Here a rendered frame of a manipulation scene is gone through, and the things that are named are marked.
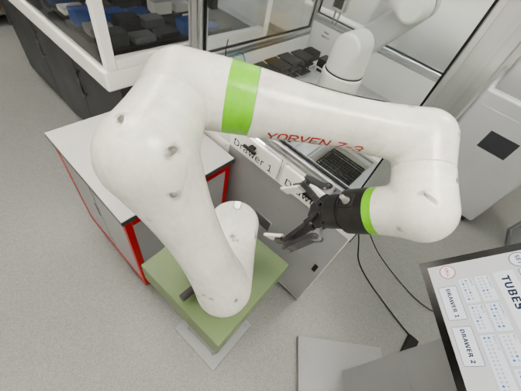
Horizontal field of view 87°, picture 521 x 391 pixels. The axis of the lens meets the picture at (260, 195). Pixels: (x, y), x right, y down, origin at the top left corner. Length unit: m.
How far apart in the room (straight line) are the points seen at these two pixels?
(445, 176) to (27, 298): 1.95
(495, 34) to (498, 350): 0.72
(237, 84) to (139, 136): 0.18
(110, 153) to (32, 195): 2.09
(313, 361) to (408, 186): 1.41
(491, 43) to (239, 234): 0.66
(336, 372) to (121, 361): 1.12
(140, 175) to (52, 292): 1.69
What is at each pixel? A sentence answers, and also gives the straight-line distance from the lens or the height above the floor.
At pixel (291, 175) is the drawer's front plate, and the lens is 1.13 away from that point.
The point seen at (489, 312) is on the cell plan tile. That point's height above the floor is 1.06.
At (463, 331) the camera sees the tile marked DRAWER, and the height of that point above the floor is 1.01.
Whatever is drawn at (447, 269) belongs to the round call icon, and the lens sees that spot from 1.04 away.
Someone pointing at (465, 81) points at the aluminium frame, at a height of 1.47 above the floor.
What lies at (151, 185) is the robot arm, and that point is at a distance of 0.32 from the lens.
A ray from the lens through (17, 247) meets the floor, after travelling 2.20.
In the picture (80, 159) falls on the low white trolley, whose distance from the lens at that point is 1.40.
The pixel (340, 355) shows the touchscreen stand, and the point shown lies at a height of 0.04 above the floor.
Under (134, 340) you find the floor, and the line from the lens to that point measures 1.76.
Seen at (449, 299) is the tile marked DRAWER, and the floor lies 1.00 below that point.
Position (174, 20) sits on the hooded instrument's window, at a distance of 1.77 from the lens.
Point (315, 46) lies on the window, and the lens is 0.95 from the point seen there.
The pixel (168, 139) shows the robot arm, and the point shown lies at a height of 1.48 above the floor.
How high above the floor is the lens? 1.69
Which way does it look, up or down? 50 degrees down
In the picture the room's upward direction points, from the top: 16 degrees clockwise
